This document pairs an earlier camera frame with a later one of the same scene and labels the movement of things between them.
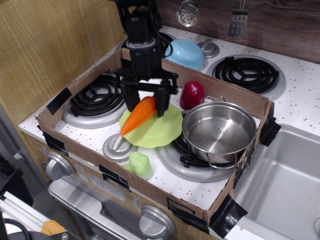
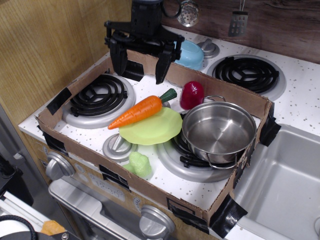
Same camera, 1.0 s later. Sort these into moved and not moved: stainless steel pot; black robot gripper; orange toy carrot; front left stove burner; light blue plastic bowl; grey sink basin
Moved: orange toy carrot; black robot gripper
Not moved: grey sink basin; stainless steel pot; front left stove burner; light blue plastic bowl
